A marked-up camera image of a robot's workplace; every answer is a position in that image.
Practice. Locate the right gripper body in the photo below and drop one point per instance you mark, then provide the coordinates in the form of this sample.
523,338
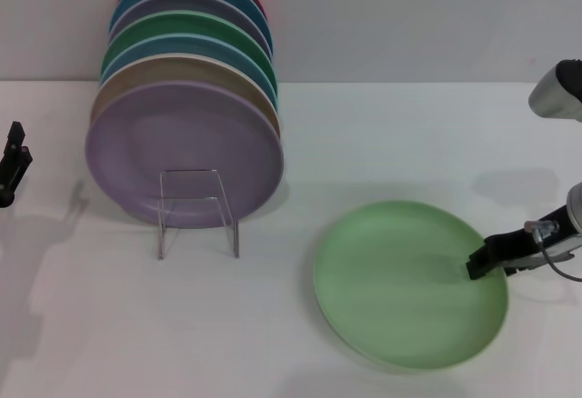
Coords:
552,236

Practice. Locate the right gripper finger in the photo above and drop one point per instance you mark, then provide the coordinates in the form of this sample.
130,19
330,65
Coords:
493,252
523,265

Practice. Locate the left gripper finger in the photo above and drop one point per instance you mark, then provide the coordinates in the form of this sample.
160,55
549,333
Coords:
18,168
16,136

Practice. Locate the light green plate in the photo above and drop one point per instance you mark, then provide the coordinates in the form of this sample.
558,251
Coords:
400,289

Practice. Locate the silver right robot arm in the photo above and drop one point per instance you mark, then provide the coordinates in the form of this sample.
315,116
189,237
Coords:
550,98

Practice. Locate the lavender plate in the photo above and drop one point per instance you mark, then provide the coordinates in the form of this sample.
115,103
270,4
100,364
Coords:
182,143

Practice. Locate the beige plate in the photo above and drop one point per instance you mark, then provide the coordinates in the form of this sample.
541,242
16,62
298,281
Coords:
173,71

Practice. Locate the clear acrylic plate rack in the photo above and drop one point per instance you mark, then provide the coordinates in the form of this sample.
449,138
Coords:
195,184

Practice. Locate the light blue plate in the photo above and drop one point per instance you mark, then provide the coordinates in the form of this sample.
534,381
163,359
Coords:
182,46

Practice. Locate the dark green plate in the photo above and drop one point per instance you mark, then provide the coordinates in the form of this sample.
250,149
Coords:
182,25

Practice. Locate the grey purple plate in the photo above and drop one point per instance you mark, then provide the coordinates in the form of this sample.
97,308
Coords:
182,5

